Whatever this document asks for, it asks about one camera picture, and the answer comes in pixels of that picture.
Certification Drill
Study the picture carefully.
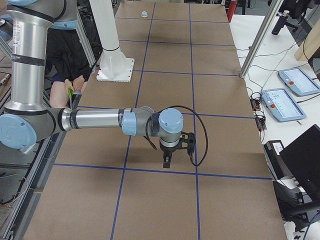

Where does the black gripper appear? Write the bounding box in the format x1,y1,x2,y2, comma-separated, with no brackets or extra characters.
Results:
160,143,180,168

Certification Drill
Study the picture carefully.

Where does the blue dome call bell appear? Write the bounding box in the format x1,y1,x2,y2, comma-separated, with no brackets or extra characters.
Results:
141,11,148,18

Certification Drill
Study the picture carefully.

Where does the black monitor arm base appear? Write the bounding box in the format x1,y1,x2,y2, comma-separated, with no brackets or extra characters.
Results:
272,181,320,232

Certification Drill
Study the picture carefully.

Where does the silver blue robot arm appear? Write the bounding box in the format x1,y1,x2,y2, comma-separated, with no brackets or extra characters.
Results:
0,0,184,168

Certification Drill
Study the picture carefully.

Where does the person's bare hand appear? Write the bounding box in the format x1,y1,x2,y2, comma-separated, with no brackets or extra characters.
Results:
64,75,87,92

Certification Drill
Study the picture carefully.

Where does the orange black electronics board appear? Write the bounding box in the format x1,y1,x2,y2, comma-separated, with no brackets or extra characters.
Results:
249,91,267,132

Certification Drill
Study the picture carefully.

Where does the black box with label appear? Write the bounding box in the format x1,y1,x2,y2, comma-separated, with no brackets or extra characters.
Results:
263,140,294,180

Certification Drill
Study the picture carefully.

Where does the near teach pendant tablet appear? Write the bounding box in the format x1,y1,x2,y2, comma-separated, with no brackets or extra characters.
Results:
261,88,307,122

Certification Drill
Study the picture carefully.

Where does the teach pendant tablet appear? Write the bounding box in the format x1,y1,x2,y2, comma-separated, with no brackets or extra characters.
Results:
278,67,320,97
261,88,307,122

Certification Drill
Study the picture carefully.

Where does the black laptop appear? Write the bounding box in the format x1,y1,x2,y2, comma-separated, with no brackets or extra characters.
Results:
280,124,320,201

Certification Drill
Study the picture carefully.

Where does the seated person in black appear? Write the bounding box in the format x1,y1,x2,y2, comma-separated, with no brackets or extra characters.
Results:
46,28,92,108

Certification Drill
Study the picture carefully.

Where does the far teach pendant tablet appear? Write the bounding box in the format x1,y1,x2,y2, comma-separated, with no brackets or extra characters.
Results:
278,67,320,97

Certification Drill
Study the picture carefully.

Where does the black drink bottle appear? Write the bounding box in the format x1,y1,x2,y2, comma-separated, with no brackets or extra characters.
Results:
271,10,290,35

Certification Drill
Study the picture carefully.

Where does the wooden board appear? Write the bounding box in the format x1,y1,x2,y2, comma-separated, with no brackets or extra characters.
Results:
294,0,320,62

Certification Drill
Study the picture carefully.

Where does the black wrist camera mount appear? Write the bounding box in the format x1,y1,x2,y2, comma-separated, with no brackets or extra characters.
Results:
178,131,196,154

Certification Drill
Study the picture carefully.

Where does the black looping camera cable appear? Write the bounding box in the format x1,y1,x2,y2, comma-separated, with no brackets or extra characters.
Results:
142,105,209,167

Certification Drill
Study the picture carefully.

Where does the white camera stand column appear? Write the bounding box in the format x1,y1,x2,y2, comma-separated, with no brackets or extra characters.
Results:
89,0,135,83

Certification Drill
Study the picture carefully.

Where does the green handled screwdriver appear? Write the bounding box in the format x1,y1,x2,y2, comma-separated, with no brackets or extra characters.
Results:
67,87,73,109

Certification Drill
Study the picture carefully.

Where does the aluminium frame post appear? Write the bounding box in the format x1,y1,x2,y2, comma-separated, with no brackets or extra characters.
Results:
239,0,283,79

